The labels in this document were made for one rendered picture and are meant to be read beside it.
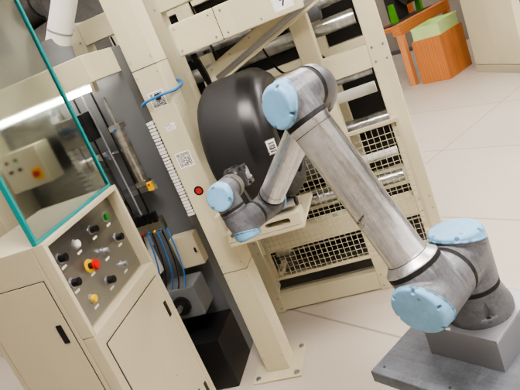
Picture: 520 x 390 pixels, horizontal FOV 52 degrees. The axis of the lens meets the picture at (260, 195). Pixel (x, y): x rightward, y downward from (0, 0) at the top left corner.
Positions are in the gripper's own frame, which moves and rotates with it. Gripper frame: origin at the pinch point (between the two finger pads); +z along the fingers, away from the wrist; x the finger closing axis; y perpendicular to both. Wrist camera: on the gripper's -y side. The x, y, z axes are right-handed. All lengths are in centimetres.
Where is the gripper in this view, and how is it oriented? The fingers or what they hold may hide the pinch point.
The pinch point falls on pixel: (248, 178)
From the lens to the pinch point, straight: 208.5
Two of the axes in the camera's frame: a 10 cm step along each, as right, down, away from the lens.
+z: 2.3, -2.6, 9.4
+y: -3.4, -9.2, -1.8
